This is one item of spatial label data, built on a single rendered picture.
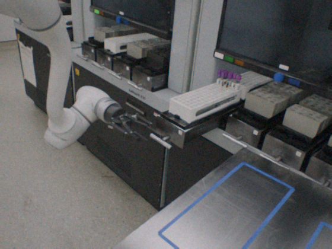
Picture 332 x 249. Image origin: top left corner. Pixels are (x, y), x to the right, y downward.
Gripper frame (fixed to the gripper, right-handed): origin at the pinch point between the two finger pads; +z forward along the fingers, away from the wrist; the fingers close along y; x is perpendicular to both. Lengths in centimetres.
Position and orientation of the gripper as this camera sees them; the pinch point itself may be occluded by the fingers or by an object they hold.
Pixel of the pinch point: (147, 137)
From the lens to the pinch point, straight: 105.3
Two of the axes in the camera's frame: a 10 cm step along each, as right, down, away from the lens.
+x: -0.8, 8.6, 5.0
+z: 6.9, 4.1, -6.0
